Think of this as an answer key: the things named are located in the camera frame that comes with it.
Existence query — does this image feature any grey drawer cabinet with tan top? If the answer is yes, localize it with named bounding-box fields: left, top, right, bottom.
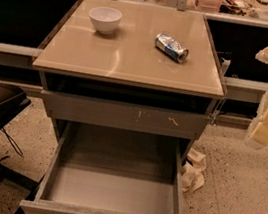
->
left=34, top=0, right=226, bottom=153

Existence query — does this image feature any closed grey top drawer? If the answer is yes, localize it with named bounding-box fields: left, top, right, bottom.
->
left=41, top=90, right=209, bottom=140

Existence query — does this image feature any crushed silver blue redbull can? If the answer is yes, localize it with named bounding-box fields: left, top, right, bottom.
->
left=154, top=32, right=189, bottom=63

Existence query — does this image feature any crumpled white cloth on floor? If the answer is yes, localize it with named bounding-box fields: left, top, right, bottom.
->
left=181, top=149, right=207, bottom=193

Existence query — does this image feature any white ceramic bowl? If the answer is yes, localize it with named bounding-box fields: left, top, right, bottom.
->
left=88, top=6, right=122, bottom=34

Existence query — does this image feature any open grey middle drawer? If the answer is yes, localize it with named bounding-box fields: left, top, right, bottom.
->
left=20, top=122, right=183, bottom=214

